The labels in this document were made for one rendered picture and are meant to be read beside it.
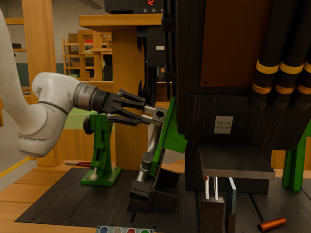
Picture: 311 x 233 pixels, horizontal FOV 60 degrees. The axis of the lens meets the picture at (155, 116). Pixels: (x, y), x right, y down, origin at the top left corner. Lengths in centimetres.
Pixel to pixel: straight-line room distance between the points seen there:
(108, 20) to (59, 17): 1095
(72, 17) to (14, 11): 245
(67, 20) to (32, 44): 1056
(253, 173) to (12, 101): 62
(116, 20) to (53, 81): 33
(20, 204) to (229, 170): 74
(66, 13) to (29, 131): 1113
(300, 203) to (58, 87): 89
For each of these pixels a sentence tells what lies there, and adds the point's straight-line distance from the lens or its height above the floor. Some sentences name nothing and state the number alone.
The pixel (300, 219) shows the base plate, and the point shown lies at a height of 90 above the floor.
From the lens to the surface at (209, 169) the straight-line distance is 64.
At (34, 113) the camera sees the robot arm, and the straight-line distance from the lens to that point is 84.
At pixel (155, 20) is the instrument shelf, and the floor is 152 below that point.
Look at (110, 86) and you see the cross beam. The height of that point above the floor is 125.
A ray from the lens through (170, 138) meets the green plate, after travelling 81.
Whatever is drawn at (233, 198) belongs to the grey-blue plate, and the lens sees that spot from 78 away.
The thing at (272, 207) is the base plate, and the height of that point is 90.
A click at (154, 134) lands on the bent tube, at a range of 95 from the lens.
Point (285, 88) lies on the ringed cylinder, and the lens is 65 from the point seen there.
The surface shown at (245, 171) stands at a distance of 65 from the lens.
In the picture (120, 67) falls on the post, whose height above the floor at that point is 134.
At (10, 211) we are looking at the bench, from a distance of 107.
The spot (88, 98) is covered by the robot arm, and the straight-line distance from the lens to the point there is 89.
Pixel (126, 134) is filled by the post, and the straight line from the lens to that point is 122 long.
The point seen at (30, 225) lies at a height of 90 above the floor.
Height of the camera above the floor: 138
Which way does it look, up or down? 12 degrees down
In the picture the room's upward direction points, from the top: straight up
